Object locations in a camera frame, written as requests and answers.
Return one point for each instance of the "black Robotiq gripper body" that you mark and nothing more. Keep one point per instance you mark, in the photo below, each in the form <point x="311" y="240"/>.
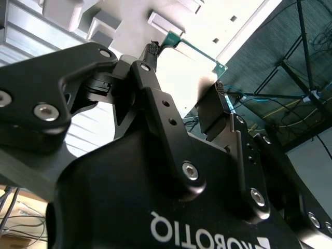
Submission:
<point x="116" y="197"/>

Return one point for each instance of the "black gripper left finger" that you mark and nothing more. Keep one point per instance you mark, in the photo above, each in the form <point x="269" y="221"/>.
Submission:
<point x="158" y="114"/>

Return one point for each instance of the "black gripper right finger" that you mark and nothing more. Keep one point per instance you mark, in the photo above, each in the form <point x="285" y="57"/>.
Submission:
<point x="249" y="176"/>

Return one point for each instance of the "silver CPU green board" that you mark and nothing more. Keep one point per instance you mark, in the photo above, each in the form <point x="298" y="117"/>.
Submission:
<point x="186" y="64"/>

